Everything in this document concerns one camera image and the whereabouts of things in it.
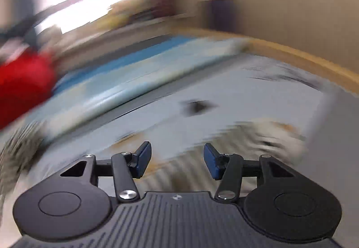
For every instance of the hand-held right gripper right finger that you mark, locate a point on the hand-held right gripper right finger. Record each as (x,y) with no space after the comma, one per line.
(211,161)

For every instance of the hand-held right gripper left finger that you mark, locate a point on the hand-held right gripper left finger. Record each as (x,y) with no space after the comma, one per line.
(143,158)

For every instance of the beige striped garment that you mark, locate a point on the beige striped garment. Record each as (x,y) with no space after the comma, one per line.
(185,173)

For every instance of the grey printed bed sheet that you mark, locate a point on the grey printed bed sheet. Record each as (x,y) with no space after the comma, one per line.
(238,96)

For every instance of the light blue blanket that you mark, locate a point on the light blue blanket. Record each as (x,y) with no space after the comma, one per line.
(126,76)

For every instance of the dark striped cloth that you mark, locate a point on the dark striped cloth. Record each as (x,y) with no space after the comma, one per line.
(19,149)

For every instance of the red cloth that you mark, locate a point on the red cloth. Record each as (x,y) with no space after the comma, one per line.
(23,82)

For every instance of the wooden bed frame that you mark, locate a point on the wooden bed frame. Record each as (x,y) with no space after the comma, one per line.
(303,54)

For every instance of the dark purple wall object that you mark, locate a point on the dark purple wall object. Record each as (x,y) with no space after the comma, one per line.
(220,13)

